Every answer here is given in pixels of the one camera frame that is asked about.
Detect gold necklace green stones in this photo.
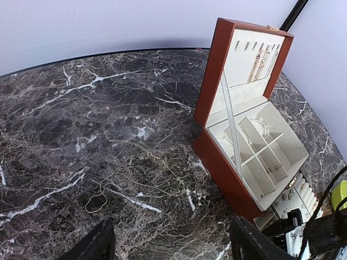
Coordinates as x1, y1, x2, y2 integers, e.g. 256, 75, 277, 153
85, 139, 190, 214

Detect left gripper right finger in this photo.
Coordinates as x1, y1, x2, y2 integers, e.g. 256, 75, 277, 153
229, 216, 295, 260

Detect thin silver bangle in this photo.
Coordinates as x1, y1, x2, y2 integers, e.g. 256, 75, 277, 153
216, 133, 233, 147

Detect red jewelry box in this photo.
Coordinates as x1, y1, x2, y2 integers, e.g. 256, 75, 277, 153
192, 18, 309, 221

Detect lime green bowl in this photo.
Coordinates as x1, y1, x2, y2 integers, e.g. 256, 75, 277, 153
331, 180, 347, 211

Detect silver chain necklace right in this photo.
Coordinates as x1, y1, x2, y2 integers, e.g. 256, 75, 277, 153
267, 50, 280, 78

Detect gold chain necklace hanging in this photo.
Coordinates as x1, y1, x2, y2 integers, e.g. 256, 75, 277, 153
248, 48, 265, 83

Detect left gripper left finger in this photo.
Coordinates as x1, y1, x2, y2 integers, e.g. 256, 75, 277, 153
58, 219, 115, 259

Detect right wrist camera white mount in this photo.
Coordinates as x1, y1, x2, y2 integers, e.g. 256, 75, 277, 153
268, 207, 311, 258

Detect right black frame post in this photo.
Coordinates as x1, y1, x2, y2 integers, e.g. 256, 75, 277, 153
280, 0, 309, 32

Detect white lid strap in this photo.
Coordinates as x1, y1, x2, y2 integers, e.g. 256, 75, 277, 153
219, 70, 245, 177

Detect red jewelry tray insert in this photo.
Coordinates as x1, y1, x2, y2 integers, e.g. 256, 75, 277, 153
254, 171, 318, 231

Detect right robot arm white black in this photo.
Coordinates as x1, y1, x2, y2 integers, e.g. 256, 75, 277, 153
297, 166, 346, 259

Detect silver beaded chain hanging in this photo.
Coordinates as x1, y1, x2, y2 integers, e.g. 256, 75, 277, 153
257, 50, 272, 82

